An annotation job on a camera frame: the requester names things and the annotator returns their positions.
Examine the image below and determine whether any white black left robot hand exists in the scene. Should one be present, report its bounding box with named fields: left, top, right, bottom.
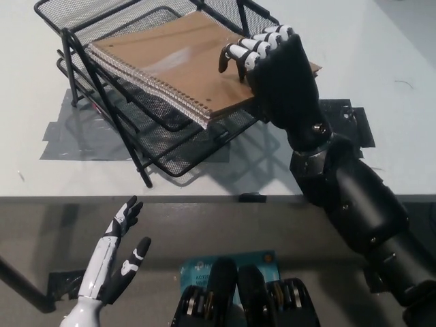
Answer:
left=78, top=195, right=152, bottom=305

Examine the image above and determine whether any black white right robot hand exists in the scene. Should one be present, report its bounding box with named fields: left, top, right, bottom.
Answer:
left=217, top=24, right=333, bottom=153

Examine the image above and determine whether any brown spiral notebook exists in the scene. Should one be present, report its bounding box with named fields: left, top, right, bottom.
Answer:
left=89, top=10, right=323, bottom=130

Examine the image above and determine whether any black mesh file tray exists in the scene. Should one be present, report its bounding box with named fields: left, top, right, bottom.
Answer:
left=33, top=0, right=274, bottom=189

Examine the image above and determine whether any black table leg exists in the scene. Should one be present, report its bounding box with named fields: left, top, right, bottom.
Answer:
left=0, top=254, right=57, bottom=315

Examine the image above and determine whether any black square tape patch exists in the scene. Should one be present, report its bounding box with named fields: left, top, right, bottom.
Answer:
left=319, top=99, right=376, bottom=161

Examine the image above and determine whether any grey tape patch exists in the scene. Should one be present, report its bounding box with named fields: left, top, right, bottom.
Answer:
left=40, top=88, right=231, bottom=162

